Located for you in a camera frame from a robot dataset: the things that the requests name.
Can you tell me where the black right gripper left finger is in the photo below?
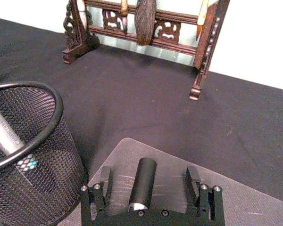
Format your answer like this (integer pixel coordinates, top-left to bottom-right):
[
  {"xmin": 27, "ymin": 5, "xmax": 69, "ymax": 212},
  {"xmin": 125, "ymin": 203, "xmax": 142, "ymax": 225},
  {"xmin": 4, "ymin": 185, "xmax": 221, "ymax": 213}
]
[{"xmin": 81, "ymin": 165, "xmax": 114, "ymax": 226}]

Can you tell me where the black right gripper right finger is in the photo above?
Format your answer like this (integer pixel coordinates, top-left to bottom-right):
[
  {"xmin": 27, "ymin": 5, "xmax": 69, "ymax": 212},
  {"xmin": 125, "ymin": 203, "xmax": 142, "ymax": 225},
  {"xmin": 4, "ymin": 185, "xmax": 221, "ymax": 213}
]
[{"xmin": 185, "ymin": 165, "xmax": 225, "ymax": 224}]

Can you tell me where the clear plastic mat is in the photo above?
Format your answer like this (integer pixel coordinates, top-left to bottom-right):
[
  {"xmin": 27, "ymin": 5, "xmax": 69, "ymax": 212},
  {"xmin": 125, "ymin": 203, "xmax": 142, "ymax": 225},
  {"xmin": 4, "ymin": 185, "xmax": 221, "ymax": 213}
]
[{"xmin": 88, "ymin": 138, "xmax": 283, "ymax": 226}]

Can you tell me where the black cylinder with silver end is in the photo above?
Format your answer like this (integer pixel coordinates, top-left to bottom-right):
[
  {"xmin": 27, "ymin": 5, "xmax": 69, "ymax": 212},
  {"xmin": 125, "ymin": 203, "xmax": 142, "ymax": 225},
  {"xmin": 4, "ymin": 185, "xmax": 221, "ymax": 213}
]
[{"xmin": 128, "ymin": 157, "xmax": 157, "ymax": 212}]

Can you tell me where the black mesh pen holder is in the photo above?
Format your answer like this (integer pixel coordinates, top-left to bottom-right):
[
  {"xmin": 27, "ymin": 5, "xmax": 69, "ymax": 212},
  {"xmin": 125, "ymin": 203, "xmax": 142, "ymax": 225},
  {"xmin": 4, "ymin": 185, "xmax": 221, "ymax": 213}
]
[{"xmin": 0, "ymin": 81, "xmax": 89, "ymax": 226}]

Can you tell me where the black table cloth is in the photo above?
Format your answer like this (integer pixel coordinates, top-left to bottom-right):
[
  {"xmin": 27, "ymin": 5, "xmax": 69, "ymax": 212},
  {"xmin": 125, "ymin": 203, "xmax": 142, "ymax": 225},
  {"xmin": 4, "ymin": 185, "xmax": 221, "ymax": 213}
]
[{"xmin": 0, "ymin": 16, "xmax": 283, "ymax": 226}]

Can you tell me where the silver pen with print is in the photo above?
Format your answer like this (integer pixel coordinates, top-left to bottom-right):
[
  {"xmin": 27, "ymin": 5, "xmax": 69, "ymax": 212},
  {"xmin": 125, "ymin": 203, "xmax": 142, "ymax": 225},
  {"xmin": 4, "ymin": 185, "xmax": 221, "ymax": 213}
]
[{"xmin": 0, "ymin": 101, "xmax": 26, "ymax": 156}]

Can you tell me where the dark carved wooden brush rack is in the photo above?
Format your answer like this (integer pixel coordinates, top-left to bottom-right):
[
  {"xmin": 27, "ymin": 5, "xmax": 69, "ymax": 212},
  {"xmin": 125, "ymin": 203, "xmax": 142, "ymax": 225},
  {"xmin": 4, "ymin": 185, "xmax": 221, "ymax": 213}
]
[{"xmin": 62, "ymin": 0, "xmax": 231, "ymax": 101}]

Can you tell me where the large dark-haired calligraphy brush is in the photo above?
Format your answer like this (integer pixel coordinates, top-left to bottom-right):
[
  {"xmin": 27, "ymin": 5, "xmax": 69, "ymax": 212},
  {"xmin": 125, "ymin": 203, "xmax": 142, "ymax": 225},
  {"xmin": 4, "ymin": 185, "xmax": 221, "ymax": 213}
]
[{"xmin": 134, "ymin": 0, "xmax": 157, "ymax": 47}]

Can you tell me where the cream brush with orange tip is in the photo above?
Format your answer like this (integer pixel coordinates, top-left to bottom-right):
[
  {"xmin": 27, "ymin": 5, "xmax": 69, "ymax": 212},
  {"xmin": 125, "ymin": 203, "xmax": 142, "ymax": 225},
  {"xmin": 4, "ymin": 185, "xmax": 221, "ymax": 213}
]
[{"xmin": 196, "ymin": 0, "xmax": 212, "ymax": 40}]

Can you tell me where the white-haired calligraphy brush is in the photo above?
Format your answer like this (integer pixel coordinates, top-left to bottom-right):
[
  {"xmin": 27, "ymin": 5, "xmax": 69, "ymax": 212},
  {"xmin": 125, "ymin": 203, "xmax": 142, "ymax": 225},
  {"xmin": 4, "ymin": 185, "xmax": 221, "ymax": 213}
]
[{"xmin": 76, "ymin": 0, "xmax": 88, "ymax": 28}]

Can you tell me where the thin tan-handled calligraphy brush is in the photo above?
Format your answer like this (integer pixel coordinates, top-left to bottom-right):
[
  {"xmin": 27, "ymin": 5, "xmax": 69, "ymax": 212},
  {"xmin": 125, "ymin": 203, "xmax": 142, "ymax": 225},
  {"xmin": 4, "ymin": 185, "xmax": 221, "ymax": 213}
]
[{"xmin": 120, "ymin": 0, "xmax": 129, "ymax": 34}]

